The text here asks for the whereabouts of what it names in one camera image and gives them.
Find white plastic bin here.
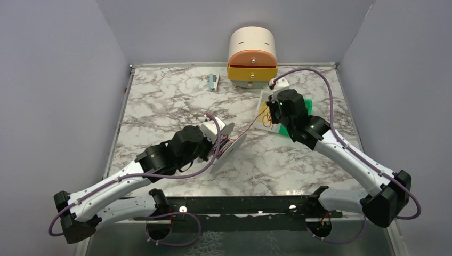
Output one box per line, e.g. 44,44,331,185
253,90,280,134

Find small teal white clip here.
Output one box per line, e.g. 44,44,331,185
209,73,219,92

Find green plastic bin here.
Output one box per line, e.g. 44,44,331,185
278,99,313,137

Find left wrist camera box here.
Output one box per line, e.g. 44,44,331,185
200,117,226,142

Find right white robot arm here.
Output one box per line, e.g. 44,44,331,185
265,89,412,228

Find aluminium table frame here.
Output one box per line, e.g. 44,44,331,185
74,63,400,256

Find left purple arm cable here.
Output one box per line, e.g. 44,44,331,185
47,113,222,237

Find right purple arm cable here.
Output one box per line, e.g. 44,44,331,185
272,68,422,220

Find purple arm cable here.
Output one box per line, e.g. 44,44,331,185
47,113,222,237
272,68,422,220

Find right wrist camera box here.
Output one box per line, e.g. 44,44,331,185
268,78,290,92

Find red cable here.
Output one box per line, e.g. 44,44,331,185
220,106,275,151

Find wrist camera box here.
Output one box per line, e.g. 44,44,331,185
268,78,290,92
200,117,226,142

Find cream mini drawer cabinet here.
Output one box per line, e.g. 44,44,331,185
227,26,278,89

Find white plastic cable spool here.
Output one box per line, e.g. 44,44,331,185
210,122,247,174

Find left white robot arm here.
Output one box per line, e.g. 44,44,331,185
47,119,230,244

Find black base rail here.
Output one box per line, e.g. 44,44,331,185
134,195,342,233

